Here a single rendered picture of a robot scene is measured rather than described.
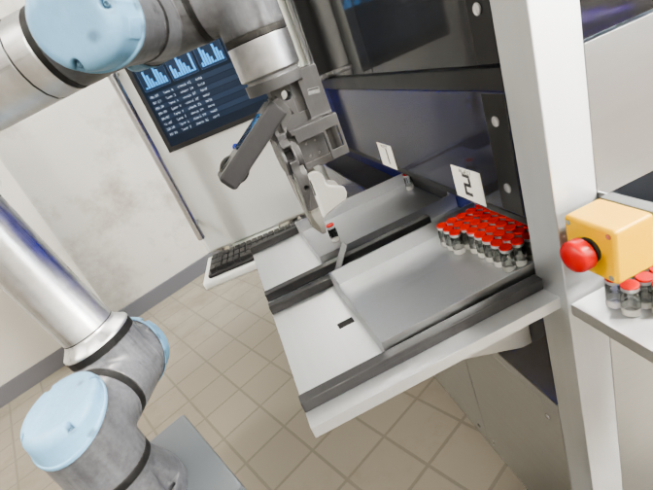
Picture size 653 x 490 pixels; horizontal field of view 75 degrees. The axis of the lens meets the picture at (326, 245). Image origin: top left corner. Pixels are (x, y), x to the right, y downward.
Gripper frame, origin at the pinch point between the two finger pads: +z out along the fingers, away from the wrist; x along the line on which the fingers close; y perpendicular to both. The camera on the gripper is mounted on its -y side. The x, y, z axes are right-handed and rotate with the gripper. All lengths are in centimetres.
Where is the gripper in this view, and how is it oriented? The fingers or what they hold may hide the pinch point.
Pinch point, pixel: (315, 227)
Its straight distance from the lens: 59.3
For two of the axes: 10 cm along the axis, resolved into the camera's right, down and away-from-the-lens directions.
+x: -2.8, -3.3, 9.0
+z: 3.5, 8.4, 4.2
